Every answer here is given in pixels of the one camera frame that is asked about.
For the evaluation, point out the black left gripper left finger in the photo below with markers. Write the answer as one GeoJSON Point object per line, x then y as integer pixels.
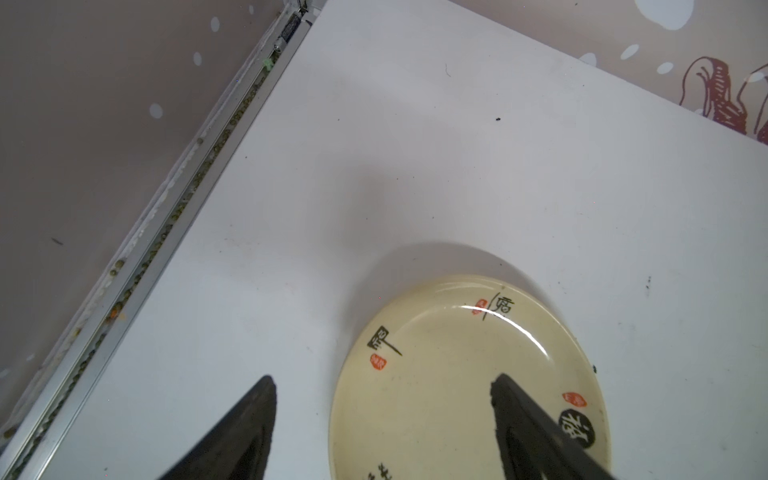
{"type": "Point", "coordinates": [238, 446]}

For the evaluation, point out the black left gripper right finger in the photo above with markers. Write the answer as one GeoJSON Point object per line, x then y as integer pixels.
{"type": "Point", "coordinates": [531, 444]}

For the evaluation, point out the cream plate with characters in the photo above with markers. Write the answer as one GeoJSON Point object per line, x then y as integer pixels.
{"type": "Point", "coordinates": [413, 400]}

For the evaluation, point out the aluminium frame post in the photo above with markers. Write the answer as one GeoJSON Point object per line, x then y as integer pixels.
{"type": "Point", "coordinates": [112, 307]}

